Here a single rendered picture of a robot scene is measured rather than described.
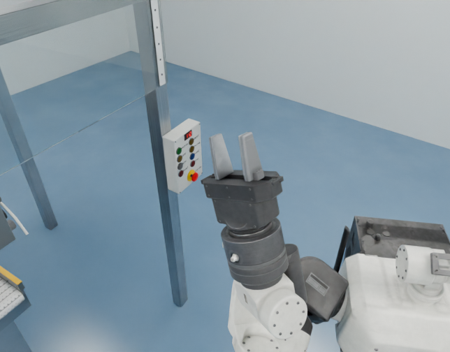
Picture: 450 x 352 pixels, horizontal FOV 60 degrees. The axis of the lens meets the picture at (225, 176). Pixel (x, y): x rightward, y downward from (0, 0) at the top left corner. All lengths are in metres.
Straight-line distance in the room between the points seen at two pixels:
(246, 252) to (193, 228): 2.12
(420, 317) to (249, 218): 0.42
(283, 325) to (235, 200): 0.19
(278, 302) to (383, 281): 0.33
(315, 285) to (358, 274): 0.10
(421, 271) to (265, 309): 0.30
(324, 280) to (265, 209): 0.32
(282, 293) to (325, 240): 2.08
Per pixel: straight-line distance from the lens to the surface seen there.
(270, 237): 0.53
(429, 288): 0.81
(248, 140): 0.50
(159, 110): 1.44
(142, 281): 2.40
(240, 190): 0.50
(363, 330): 0.81
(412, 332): 0.82
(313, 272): 0.79
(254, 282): 0.56
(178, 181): 1.57
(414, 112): 3.83
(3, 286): 1.48
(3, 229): 1.25
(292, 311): 0.58
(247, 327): 0.67
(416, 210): 3.08
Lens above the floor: 1.87
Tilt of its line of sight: 38 degrees down
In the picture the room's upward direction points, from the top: straight up
